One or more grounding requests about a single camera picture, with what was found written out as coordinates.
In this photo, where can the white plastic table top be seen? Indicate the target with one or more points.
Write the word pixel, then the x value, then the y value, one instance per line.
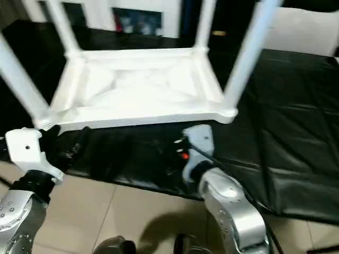
pixel 143 90

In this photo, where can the white plastic table leg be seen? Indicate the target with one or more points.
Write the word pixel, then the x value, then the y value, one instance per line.
pixel 21 79
pixel 62 26
pixel 249 53
pixel 205 24

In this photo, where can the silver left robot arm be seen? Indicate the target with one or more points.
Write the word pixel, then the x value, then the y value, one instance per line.
pixel 21 217

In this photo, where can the dark right robot foot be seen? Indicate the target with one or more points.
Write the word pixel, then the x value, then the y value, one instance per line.
pixel 192 245

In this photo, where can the dark robot foot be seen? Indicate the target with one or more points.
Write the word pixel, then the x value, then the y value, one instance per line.
pixel 114 246
pixel 192 245

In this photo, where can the dark left robot foot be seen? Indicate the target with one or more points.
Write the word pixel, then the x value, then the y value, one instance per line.
pixel 114 246

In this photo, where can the black work mat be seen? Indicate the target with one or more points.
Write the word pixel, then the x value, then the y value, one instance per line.
pixel 286 132

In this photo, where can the small yellow label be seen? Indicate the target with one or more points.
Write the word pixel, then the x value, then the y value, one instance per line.
pixel 219 33

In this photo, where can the white cabinet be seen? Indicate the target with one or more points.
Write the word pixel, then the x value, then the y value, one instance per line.
pixel 95 10

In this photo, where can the small bottles on shelf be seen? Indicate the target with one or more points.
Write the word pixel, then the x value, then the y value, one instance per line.
pixel 137 22

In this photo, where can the black cabinet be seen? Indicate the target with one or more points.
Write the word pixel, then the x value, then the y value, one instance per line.
pixel 233 16

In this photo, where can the white plastic bag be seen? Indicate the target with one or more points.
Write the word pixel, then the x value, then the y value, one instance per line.
pixel 307 32

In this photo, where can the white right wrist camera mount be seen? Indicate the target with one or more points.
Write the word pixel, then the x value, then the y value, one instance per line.
pixel 200 148

